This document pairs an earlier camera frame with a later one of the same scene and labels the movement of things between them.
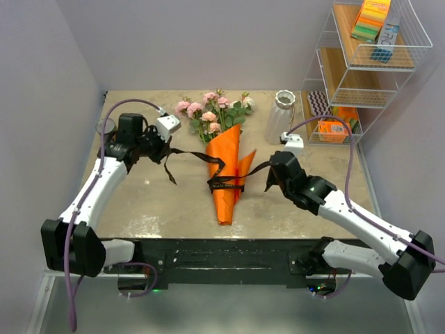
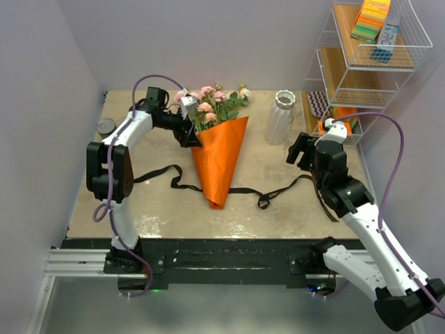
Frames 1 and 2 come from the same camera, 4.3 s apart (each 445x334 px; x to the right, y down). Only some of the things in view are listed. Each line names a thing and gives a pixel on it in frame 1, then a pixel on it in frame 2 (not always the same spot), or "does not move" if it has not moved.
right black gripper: x=271 y=178 -> x=303 y=143
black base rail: x=219 y=263 does not move
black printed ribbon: x=231 y=184 -> x=263 y=202
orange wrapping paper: x=227 y=147 -> x=220 y=147
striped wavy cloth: x=320 y=104 does not move
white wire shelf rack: x=367 y=50 does not move
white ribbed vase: x=279 y=117 does not move
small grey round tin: x=110 y=126 does not move
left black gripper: x=165 y=147 -> x=185 y=134
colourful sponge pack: x=370 y=19 does not move
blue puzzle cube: x=381 y=55 does not move
